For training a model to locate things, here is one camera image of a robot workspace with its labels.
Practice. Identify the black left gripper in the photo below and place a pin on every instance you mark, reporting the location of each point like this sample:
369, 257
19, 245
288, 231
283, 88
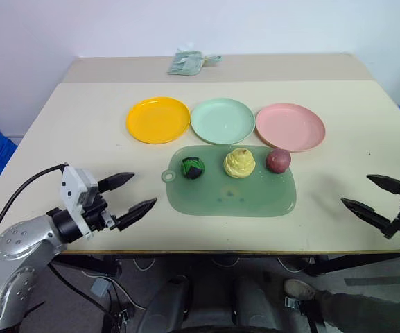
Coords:
97, 216

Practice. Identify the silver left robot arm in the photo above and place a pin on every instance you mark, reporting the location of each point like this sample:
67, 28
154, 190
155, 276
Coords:
19, 243

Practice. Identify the dark green toy vegetable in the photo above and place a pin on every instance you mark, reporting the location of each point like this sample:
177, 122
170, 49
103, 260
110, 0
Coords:
192, 168

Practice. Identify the yellow plastic plate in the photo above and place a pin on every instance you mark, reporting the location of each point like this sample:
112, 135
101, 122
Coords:
158, 119

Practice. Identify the dark red round fruit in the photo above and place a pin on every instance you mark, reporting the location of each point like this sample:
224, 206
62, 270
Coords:
278, 161

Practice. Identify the pink plastic plate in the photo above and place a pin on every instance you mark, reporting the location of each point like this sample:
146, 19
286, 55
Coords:
289, 126

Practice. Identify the yellow toy pear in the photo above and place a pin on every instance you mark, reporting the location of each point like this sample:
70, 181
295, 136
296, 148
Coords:
239, 164

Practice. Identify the mint green plastic plate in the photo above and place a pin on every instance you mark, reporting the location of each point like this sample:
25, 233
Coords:
222, 120

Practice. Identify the small grey box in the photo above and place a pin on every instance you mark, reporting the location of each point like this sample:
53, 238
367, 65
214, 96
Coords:
100, 286

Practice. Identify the translucent green cutting mat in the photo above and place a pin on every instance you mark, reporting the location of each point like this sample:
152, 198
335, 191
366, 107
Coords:
231, 197

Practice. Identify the dark grey trouser leg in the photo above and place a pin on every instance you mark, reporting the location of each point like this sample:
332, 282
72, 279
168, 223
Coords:
366, 312

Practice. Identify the dark grey rounded shape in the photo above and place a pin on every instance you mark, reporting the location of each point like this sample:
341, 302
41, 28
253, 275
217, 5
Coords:
258, 308
166, 308

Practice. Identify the dirty white shoe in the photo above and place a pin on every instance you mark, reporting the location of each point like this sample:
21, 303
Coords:
298, 289

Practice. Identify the pale green folded bag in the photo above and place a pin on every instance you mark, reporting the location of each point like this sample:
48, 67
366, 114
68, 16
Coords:
185, 64

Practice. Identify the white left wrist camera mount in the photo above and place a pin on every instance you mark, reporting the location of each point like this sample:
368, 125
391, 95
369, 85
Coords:
73, 184

